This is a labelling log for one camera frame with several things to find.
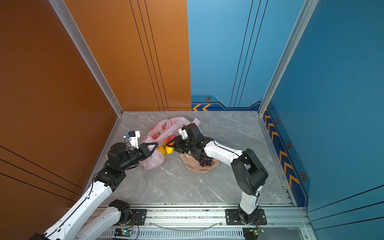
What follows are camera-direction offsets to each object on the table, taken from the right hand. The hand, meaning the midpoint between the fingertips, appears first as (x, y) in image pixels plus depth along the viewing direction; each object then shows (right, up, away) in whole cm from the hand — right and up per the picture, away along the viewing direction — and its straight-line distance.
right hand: (167, 147), depth 80 cm
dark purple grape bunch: (+21, -9, +8) cm, 24 cm away
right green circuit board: (+44, -38, -11) cm, 59 cm away
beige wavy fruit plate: (+15, -12, +9) cm, 21 cm away
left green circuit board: (-19, -39, -10) cm, 45 cm away
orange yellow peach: (0, +4, +14) cm, 14 cm away
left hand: (-3, +3, -8) cm, 9 cm away
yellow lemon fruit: (-1, -1, -1) cm, 2 cm away
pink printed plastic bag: (-9, +8, +16) cm, 20 cm away
